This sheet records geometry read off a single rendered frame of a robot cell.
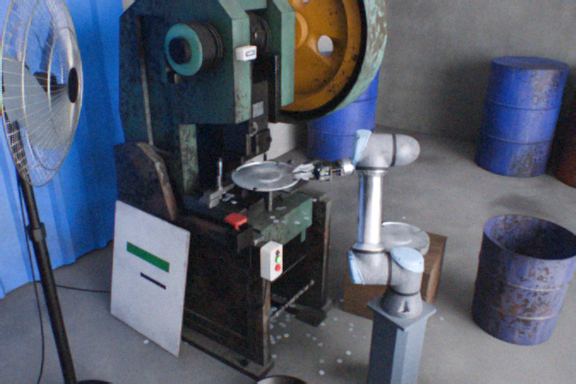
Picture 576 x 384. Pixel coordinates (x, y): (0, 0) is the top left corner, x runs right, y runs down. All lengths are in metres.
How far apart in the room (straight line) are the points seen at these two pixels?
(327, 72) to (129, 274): 1.31
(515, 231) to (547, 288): 0.40
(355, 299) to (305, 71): 1.12
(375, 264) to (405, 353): 0.37
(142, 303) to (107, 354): 0.26
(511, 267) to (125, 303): 1.78
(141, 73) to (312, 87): 0.75
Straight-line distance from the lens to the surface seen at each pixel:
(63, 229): 3.08
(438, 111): 5.30
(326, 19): 2.27
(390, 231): 2.58
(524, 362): 2.61
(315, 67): 2.33
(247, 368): 2.31
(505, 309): 2.57
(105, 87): 3.06
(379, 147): 1.79
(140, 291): 2.50
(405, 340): 1.97
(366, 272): 1.82
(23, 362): 2.62
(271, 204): 2.14
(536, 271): 2.44
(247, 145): 2.07
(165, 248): 2.29
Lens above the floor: 1.63
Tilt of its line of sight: 25 degrees down
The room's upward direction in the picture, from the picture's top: 1 degrees clockwise
